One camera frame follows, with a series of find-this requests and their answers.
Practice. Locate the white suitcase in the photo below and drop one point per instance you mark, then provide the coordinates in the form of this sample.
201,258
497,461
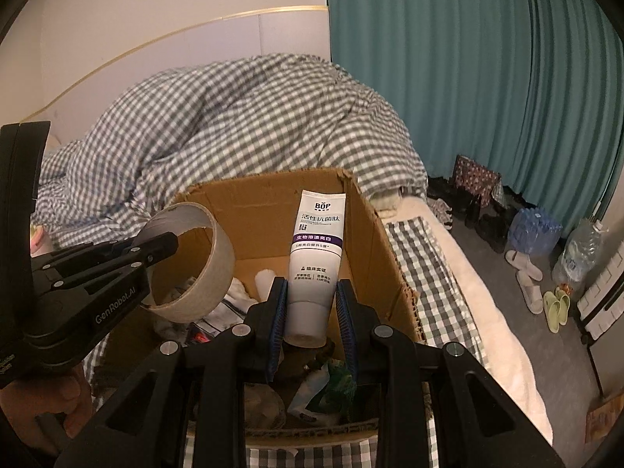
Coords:
604,302

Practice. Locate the large clear water jug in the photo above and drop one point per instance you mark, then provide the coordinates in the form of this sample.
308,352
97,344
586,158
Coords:
582,253

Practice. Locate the person's left hand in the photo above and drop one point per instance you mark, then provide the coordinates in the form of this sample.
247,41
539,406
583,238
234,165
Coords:
48,414

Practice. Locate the tape roll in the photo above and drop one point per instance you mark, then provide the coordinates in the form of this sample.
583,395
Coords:
219,263

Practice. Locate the green transparent packet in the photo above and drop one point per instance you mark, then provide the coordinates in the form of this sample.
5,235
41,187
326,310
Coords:
341,378

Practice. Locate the cardboard box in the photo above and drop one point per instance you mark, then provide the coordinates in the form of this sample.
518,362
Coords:
380,263

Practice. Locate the white toothpaste tube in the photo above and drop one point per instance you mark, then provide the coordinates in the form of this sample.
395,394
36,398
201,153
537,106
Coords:
314,253

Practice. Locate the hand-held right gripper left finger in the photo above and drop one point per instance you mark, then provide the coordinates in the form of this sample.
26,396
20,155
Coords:
278,321

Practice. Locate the white slipper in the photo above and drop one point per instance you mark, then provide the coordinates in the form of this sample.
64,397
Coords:
530,295
521,261

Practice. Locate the grey checked duvet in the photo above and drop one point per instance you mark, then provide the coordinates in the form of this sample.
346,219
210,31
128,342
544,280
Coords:
243,122

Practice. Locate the brown paper bag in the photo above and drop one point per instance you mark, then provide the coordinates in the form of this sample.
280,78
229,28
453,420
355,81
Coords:
604,417

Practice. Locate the green slipper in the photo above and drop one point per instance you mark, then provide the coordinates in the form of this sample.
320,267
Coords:
563,302
551,312

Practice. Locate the teal curtain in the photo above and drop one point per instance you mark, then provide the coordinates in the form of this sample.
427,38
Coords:
463,58

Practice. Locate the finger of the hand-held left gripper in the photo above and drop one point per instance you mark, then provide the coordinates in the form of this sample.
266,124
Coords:
151,246
97,280

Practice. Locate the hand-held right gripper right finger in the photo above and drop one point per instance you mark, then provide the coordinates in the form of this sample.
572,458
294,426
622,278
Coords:
346,321

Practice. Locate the pack of water bottles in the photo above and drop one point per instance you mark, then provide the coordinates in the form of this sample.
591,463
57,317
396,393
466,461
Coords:
534,231

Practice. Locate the cream mattress pad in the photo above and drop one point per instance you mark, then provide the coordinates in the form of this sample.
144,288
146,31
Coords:
487,312

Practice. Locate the black shoe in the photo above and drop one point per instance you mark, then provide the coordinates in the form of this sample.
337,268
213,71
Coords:
474,207
492,234

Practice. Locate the grey checked bed sheet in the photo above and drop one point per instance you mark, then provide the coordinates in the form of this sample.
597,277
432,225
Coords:
424,273

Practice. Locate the grey cabinet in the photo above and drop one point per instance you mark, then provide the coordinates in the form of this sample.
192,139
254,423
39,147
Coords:
609,365

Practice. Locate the crumpled clear plastic bag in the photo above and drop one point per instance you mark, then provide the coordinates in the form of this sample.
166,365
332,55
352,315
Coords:
263,407

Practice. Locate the patterned shopping bag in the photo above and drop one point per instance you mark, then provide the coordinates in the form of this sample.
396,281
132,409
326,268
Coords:
475,175

